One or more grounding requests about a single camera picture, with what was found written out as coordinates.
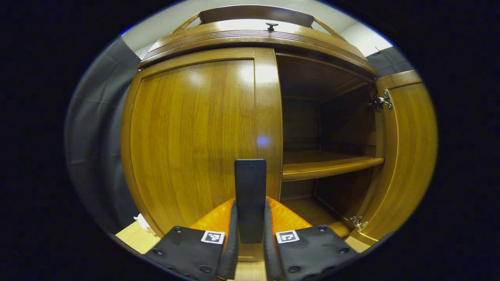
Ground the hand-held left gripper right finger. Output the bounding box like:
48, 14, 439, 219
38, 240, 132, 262
264, 196, 358, 281

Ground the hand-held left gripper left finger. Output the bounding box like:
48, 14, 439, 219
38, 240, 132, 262
145, 197, 239, 281

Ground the black door handle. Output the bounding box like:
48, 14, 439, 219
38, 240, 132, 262
234, 159, 267, 244

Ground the wooden cabinet door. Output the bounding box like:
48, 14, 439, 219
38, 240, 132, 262
346, 70, 438, 253
120, 48, 283, 262

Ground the wooden double-door shoe cabinet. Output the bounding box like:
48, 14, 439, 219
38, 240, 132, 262
137, 5, 391, 238

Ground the metal door hinge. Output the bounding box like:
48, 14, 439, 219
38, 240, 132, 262
367, 90, 394, 112
350, 215, 368, 231

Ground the wooden inner cabinet shelf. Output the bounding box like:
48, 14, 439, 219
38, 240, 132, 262
282, 151, 384, 182

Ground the wooden cabinet drawer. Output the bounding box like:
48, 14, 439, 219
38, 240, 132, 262
148, 19, 354, 51

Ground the small white object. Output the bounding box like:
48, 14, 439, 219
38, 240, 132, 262
134, 213, 155, 235

